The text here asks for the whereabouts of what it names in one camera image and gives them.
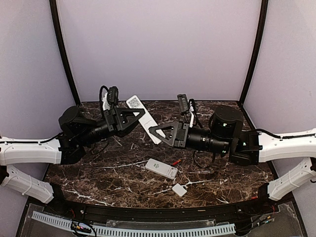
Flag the white remote green buttons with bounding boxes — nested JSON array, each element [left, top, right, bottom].
[[145, 158, 178, 180]]

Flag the clear pen screwdriver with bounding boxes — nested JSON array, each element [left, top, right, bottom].
[[190, 170, 214, 174]]

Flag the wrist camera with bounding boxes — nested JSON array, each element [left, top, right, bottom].
[[99, 85, 119, 119], [177, 94, 203, 128]]

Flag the left black frame post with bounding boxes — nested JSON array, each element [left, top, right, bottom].
[[49, 0, 81, 106]]

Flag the black front table rail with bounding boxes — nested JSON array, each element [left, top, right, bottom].
[[45, 199, 278, 224]]

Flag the white slotted cable duct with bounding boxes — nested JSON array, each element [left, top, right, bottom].
[[31, 211, 236, 237]]

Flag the white battery cover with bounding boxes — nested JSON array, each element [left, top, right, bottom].
[[172, 183, 187, 197]]

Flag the right black frame post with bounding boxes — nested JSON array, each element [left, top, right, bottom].
[[238, 0, 269, 107]]

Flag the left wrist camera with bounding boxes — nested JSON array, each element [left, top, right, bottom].
[[99, 85, 119, 119]]

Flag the red yellow battery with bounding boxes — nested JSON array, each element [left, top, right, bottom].
[[172, 159, 181, 165]]

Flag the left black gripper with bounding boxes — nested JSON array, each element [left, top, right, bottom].
[[77, 106, 146, 147]]

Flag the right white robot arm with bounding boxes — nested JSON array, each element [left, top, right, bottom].
[[149, 106, 316, 214]]

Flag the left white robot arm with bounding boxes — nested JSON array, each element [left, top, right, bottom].
[[0, 106, 145, 215]]

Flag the black frame post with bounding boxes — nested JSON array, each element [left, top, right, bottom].
[[238, 0, 269, 107], [49, 0, 81, 106]]

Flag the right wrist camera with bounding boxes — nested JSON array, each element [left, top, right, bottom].
[[177, 94, 203, 128]]

